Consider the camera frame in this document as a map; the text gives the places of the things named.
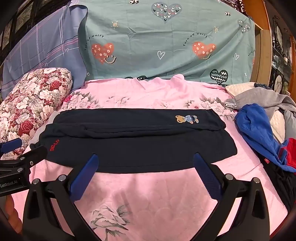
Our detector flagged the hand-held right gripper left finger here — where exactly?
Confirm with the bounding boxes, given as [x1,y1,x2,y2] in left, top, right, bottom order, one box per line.
[22,153,99,241]

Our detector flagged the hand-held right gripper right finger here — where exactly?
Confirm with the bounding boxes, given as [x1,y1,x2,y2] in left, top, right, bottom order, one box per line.
[193,152,271,241]

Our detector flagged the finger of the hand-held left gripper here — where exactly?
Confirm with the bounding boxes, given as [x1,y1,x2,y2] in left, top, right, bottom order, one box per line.
[13,145,48,170]
[0,138,23,160]

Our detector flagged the dark navy pants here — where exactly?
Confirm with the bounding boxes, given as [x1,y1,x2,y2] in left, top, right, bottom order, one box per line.
[30,108,238,175]

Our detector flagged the person's left hand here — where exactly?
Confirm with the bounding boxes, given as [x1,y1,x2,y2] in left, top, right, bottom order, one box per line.
[5,197,19,223]

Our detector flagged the light grey cloth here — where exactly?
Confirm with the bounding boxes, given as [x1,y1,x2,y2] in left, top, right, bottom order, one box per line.
[30,111,61,147]

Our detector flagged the red floral quilt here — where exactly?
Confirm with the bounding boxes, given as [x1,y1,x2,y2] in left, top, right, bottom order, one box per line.
[0,68,73,160]

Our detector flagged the pink floral bedsheet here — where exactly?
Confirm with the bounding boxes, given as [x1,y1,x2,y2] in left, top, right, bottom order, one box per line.
[10,74,288,241]

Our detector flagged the blue garment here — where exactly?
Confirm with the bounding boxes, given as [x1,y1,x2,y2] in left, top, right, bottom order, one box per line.
[235,103,296,173]

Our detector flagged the black garment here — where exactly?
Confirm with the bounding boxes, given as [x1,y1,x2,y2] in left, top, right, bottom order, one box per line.
[259,155,296,209]

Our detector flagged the red garment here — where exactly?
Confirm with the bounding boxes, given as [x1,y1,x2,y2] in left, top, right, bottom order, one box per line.
[276,138,296,168]

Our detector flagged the grey white clothes pile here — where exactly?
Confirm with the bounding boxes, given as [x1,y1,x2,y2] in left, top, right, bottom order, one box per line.
[225,82,287,144]

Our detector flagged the grey garment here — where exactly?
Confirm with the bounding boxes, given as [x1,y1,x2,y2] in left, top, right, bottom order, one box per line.
[225,87,296,139]

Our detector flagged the blue plaid pillow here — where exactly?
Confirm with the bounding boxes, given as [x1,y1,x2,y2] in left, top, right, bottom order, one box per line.
[2,6,89,100]

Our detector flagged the dark framed cabinet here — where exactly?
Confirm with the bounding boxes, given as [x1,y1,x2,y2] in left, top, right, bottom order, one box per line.
[0,0,58,66]

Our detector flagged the teal heart-print sheet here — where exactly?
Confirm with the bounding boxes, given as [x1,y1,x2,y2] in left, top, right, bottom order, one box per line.
[79,0,256,85]

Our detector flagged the display cabinet with framed plates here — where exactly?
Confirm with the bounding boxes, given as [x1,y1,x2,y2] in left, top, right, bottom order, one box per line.
[269,14,296,94]

